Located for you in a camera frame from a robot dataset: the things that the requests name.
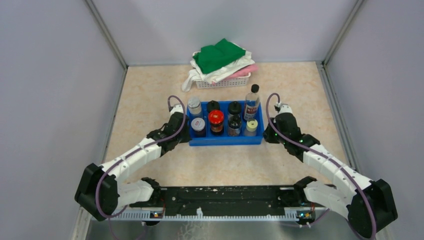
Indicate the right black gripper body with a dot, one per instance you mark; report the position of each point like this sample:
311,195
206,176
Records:
273,136

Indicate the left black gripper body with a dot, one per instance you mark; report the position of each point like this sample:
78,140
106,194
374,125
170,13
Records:
184,136

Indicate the yellow-lidded beige jar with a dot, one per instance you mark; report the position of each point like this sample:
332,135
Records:
251,128

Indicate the white-lidded brown spice jar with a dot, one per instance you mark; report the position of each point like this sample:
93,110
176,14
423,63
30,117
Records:
198,126

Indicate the silver-lidded clear shaker bottle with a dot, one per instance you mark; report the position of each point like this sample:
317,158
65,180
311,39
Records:
195,107

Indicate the tall dark sauce bottle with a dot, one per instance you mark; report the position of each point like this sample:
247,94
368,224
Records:
251,103

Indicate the small black cap bottle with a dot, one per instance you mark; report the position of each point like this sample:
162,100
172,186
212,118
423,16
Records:
234,126

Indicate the red-lidded jar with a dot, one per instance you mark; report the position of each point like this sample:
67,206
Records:
216,121

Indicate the black-capped squeeze bottle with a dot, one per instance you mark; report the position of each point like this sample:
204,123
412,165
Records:
234,108
212,106

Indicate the blue plastic divided tray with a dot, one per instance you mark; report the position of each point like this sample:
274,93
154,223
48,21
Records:
225,139

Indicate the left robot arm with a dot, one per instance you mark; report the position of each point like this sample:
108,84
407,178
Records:
103,188

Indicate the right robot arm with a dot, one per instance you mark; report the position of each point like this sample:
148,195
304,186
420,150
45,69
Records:
367,205

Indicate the white folded cloth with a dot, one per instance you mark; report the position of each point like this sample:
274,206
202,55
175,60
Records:
195,74

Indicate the white plastic basket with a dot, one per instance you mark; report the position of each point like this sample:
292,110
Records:
234,82

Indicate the pink folded cloth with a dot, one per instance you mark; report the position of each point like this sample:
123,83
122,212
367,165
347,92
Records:
243,72

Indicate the green folded cloth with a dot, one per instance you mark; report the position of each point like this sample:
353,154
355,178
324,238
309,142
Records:
213,57

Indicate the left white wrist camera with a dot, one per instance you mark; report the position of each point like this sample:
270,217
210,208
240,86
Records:
177,108

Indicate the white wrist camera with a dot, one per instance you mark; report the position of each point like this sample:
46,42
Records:
177,108
282,108

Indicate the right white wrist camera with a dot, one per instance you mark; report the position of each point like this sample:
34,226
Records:
282,108

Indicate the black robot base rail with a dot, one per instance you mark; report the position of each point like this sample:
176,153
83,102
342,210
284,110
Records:
221,203

